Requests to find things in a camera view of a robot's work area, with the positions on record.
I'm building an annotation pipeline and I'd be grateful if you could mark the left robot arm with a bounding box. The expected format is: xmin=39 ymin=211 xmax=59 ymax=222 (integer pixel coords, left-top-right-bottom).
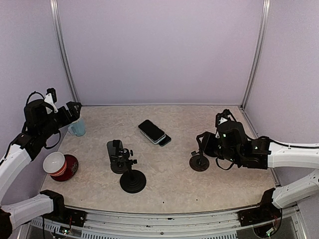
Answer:
xmin=0 ymin=99 xmax=82 ymax=239

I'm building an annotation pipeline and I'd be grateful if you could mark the right aluminium frame post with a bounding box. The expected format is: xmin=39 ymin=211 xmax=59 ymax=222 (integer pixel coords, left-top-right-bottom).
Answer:
xmin=240 ymin=0 xmax=271 ymax=111

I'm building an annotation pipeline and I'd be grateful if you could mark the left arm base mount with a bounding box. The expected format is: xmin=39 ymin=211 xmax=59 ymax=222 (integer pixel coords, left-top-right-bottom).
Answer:
xmin=44 ymin=208 xmax=87 ymax=228

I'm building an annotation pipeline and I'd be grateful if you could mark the blue case phone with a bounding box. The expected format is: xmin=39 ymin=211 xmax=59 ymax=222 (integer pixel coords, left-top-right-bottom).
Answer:
xmin=158 ymin=134 xmax=171 ymax=147

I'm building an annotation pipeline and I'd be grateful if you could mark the left aluminium frame post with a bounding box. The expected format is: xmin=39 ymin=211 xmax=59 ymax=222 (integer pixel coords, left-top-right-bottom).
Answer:
xmin=50 ymin=0 xmax=80 ymax=102

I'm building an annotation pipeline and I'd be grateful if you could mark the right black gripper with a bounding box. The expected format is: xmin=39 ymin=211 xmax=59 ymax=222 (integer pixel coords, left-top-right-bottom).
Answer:
xmin=196 ymin=131 xmax=241 ymax=164

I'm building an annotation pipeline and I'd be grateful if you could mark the white and red bowl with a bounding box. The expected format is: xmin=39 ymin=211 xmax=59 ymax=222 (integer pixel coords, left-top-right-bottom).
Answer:
xmin=42 ymin=152 xmax=67 ymax=176

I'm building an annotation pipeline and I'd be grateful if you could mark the light blue mug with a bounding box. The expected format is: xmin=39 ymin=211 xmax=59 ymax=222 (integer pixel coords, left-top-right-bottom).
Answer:
xmin=68 ymin=118 xmax=86 ymax=136

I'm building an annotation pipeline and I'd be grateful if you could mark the plate phone stand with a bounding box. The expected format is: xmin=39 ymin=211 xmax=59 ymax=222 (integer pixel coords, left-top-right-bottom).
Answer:
xmin=189 ymin=151 xmax=210 ymax=172
xmin=107 ymin=139 xmax=127 ymax=174

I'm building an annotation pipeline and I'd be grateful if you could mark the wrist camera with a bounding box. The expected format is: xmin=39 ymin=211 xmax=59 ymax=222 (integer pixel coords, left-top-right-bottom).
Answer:
xmin=44 ymin=88 xmax=58 ymax=114
xmin=215 ymin=109 xmax=237 ymax=127

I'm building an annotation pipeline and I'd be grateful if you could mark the clear case phone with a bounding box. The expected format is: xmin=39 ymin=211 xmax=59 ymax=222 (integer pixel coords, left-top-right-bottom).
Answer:
xmin=140 ymin=130 xmax=166 ymax=145

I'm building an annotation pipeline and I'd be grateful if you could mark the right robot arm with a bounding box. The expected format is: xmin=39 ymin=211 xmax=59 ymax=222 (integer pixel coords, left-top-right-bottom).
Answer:
xmin=189 ymin=118 xmax=319 ymax=226

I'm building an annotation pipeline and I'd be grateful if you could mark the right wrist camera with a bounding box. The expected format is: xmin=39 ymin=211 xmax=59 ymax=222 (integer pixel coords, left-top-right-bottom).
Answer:
xmin=215 ymin=109 xmax=237 ymax=127

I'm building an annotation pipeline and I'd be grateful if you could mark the top black phone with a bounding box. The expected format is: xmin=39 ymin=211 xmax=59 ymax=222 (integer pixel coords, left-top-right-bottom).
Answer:
xmin=138 ymin=119 xmax=165 ymax=141

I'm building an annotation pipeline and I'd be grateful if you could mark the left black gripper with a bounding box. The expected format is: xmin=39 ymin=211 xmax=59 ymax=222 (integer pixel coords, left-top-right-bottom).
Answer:
xmin=39 ymin=101 xmax=81 ymax=139

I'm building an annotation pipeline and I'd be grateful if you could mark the aluminium frame post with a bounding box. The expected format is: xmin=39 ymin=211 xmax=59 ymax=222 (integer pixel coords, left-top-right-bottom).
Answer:
xmin=240 ymin=0 xmax=271 ymax=111
xmin=50 ymin=0 xmax=80 ymax=102

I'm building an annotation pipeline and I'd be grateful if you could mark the left black clamp phone stand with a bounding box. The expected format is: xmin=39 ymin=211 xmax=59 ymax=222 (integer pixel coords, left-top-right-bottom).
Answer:
xmin=119 ymin=147 xmax=147 ymax=194

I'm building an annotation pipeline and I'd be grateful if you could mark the front aluminium rail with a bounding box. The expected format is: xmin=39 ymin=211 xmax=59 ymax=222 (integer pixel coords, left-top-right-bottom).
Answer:
xmin=15 ymin=208 xmax=270 ymax=239

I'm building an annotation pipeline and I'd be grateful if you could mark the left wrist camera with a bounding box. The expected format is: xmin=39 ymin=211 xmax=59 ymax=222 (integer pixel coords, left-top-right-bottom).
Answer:
xmin=44 ymin=88 xmax=58 ymax=114

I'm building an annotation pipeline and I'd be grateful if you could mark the dark red saucer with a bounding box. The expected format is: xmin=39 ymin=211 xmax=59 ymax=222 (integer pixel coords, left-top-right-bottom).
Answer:
xmin=51 ymin=154 xmax=79 ymax=182

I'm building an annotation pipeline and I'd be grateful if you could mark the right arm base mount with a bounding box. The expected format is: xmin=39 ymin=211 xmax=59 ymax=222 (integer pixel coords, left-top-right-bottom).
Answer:
xmin=238 ymin=208 xmax=282 ymax=227

